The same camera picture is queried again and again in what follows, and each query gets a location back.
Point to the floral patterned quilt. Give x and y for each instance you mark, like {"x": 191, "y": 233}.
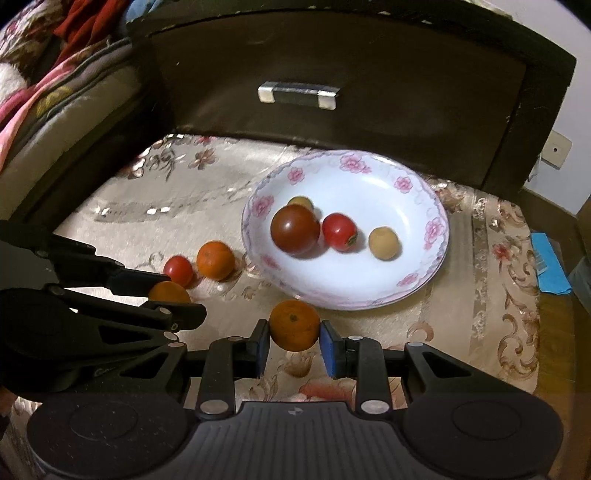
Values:
{"x": 23, "y": 37}

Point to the tan longan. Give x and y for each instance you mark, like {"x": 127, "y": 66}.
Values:
{"x": 300, "y": 202}
{"x": 383, "y": 243}

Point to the dark wooden nightstand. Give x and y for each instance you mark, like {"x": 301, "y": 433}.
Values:
{"x": 369, "y": 69}

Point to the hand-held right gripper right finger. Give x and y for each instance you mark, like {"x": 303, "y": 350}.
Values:
{"x": 328, "y": 350}

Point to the dark wooden bed frame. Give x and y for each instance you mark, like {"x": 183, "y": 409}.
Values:
{"x": 78, "y": 184}

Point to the blue garment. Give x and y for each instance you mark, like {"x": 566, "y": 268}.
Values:
{"x": 143, "y": 8}

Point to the large dark red tomato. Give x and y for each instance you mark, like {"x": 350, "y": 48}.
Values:
{"x": 295, "y": 230}

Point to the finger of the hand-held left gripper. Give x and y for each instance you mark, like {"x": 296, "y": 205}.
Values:
{"x": 180, "y": 316}
{"x": 134, "y": 281}

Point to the orange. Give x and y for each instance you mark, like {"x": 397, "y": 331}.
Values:
{"x": 294, "y": 325}
{"x": 215, "y": 261}
{"x": 170, "y": 291}

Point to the white floral plate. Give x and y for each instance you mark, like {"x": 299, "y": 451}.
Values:
{"x": 360, "y": 279}

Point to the white wall socket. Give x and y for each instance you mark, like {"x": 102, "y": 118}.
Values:
{"x": 556, "y": 150}

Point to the red cloth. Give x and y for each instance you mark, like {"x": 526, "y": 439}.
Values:
{"x": 92, "y": 21}

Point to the small red tomato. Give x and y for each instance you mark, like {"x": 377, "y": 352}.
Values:
{"x": 178, "y": 271}

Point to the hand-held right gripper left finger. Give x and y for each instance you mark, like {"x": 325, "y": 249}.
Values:
{"x": 263, "y": 350}

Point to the pink blanket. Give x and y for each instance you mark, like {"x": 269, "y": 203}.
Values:
{"x": 27, "y": 120}

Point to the pile of bedding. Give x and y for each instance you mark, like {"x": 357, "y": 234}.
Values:
{"x": 74, "y": 124}

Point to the floral beige tablecloth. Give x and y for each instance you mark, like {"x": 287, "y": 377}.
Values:
{"x": 184, "y": 198}

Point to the blue cloth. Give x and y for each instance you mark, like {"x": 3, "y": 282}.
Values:
{"x": 549, "y": 265}

